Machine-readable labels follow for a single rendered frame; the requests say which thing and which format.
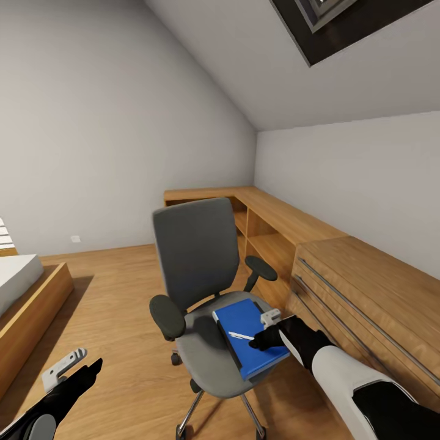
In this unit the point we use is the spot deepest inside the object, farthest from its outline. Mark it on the cabinet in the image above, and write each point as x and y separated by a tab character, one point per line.
378	309

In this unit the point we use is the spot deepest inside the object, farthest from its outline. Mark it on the folder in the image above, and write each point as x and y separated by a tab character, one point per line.
243	317

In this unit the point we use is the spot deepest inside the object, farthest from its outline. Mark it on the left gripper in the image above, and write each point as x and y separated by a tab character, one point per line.
77	384

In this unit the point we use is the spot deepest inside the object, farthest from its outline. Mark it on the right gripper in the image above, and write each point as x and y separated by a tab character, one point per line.
264	340

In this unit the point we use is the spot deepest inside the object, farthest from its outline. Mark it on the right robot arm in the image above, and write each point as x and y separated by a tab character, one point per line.
373	406

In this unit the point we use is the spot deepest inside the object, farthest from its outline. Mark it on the bed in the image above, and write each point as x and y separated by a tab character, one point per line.
31	294

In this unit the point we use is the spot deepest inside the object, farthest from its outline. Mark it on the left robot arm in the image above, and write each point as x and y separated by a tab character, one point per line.
41	421

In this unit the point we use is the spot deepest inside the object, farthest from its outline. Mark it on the swivel chair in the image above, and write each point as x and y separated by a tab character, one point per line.
198	255

